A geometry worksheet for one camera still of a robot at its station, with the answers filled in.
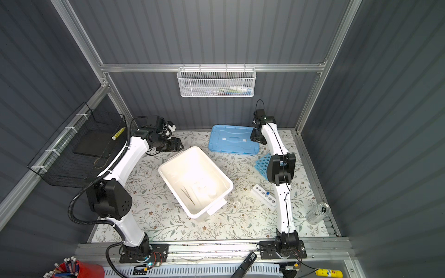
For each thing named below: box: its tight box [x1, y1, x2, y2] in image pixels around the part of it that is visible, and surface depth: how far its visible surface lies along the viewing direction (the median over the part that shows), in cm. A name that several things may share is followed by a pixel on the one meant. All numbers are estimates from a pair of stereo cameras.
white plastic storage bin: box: [158, 145, 234, 222], surface depth 88 cm
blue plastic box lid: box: [208, 124, 261, 155], surface depth 118 cm
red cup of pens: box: [42, 256, 105, 278], surface depth 60 cm
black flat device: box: [230, 251, 258, 278], surface depth 70 cm
